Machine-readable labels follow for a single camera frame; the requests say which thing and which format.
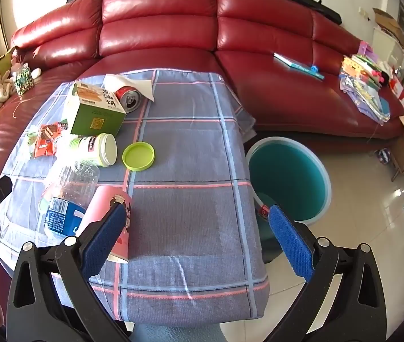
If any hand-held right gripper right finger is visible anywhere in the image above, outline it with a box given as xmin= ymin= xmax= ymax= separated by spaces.
xmin=264 ymin=205 xmax=389 ymax=342

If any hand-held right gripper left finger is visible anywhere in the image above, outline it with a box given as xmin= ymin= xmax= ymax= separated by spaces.
xmin=6 ymin=202 xmax=131 ymax=342

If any pink paper cup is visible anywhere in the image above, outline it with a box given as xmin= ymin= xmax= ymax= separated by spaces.
xmin=75 ymin=184 xmax=134 ymax=264

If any green snack wrapper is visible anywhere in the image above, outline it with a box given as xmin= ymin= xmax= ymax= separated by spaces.
xmin=27 ymin=125 xmax=40 ymax=156

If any clear plastic bottle blue label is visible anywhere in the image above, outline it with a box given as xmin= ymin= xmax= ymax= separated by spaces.
xmin=38 ymin=160 xmax=101 ymax=246

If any red snack wrapper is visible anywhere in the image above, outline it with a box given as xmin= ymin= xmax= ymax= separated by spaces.
xmin=33 ymin=121 xmax=69 ymax=159

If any teal plastic bucket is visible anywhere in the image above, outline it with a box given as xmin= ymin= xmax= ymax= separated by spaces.
xmin=245 ymin=136 xmax=332 ymax=262

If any green plastic lid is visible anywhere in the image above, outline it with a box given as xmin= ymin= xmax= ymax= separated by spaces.
xmin=122 ymin=142 xmax=155 ymax=170

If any white jar green label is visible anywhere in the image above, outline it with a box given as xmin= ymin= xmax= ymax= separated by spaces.
xmin=57 ymin=133 xmax=118 ymax=167

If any green cardboard box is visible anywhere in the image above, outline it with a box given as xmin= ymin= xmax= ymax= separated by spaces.
xmin=65 ymin=80 xmax=128 ymax=137

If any red soda can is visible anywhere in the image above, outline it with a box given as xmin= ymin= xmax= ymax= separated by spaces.
xmin=114 ymin=85 xmax=142 ymax=112

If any white paper napkin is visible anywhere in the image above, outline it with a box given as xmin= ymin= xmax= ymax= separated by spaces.
xmin=104 ymin=73 xmax=155 ymax=102

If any white plush rabbit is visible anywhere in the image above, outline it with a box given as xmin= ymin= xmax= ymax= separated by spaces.
xmin=0 ymin=62 xmax=42 ymax=111

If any beaded pouch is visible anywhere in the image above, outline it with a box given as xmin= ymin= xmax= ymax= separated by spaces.
xmin=13 ymin=63 xmax=34 ymax=96

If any grey plaid blanket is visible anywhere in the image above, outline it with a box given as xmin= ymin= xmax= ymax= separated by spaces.
xmin=0 ymin=68 xmax=271 ymax=330

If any grey-blue fleece cloth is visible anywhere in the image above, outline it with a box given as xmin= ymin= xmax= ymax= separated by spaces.
xmin=131 ymin=322 xmax=224 ymax=342

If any pile of colourful books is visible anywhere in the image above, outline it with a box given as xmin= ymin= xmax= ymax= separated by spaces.
xmin=339 ymin=41 xmax=404 ymax=125

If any teal book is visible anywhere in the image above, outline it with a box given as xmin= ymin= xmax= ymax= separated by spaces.
xmin=273 ymin=53 xmax=325 ymax=81

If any red leather sofa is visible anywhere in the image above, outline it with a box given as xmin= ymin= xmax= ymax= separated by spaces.
xmin=0 ymin=0 xmax=404 ymax=293

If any black bag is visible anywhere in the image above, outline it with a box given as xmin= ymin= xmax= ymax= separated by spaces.
xmin=259 ymin=0 xmax=341 ymax=25

